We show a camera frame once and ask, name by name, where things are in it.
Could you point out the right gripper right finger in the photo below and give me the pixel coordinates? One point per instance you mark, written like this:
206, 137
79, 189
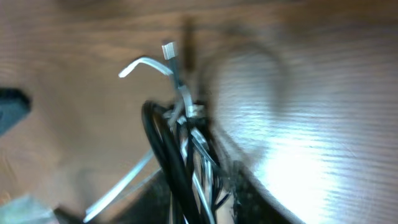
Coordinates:
250, 206

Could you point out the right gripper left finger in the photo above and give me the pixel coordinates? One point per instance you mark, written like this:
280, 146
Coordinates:
144, 202

